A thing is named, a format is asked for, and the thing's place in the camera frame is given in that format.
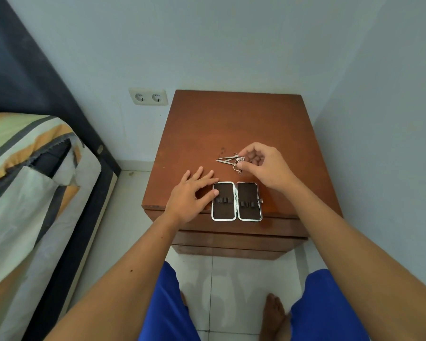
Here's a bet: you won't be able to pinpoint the person's left hand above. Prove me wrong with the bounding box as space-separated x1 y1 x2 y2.
165 167 220 224

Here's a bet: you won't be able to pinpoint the person's right hand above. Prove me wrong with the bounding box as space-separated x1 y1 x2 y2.
236 142 301 194

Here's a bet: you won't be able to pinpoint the person's left forearm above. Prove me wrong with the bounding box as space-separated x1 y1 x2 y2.
44 210 186 341

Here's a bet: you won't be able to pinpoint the person's right forearm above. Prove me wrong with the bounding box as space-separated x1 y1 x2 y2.
287 181 426 341

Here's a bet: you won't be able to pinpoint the open brown manicure case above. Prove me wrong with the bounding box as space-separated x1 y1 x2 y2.
211 181 263 223

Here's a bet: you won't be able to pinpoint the brown wooden nightstand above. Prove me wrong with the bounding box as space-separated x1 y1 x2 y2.
142 90 343 260

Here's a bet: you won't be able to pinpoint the wooden nightstand drawer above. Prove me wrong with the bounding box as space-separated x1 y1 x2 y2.
171 231 309 253
144 209 309 239

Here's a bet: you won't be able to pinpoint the dark bed base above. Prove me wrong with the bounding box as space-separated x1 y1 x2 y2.
21 159 120 341

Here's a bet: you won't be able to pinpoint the person's right foot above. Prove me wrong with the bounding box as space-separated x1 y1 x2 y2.
260 293 292 341

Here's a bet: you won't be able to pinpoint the blue shorts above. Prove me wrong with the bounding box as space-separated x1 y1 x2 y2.
138 261 371 341

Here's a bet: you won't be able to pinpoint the striped bed sheet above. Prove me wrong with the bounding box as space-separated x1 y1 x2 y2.
0 111 103 341

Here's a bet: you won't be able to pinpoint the dark blue headboard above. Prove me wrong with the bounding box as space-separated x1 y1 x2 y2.
0 0 122 176

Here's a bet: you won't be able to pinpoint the white double wall socket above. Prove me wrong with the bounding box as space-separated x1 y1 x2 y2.
129 87 169 107

